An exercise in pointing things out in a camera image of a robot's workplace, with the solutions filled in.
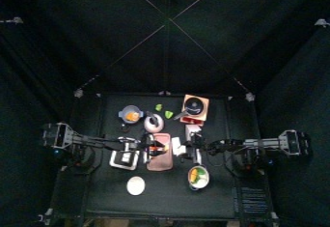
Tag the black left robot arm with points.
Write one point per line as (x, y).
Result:
(71, 137)

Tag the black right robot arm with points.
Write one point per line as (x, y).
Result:
(274, 143)

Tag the white round plate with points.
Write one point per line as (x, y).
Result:
(135, 185)

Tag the pink rectangular tray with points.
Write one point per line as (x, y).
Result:
(164, 163)

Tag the white pink toy cup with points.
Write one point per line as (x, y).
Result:
(191, 129)

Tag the silver toy pot with vegetables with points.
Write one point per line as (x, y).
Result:
(198, 176)

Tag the orange toy food piece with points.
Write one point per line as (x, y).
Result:
(132, 117)

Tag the blue toy bowl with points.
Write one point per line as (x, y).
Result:
(129, 114)

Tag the large green toy vegetable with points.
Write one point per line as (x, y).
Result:
(168, 114)

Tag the orange wooden toy stove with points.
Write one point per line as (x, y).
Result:
(202, 110)

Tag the small green toy vegetable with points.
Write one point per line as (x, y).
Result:
(157, 107)

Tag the black toy frying pan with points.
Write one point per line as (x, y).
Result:
(192, 106)

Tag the white printed table label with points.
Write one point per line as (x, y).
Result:
(252, 200)

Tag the grey frame corner bracket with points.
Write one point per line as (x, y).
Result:
(16, 20)
(77, 92)
(322, 22)
(250, 96)

